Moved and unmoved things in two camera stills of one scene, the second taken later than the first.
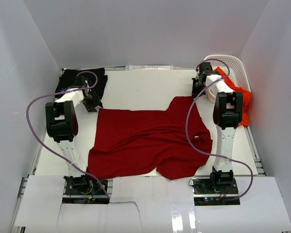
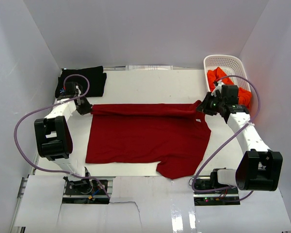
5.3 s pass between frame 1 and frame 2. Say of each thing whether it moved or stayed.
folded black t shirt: stayed
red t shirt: moved
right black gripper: moved
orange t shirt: stayed
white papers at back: stayed
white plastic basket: stayed
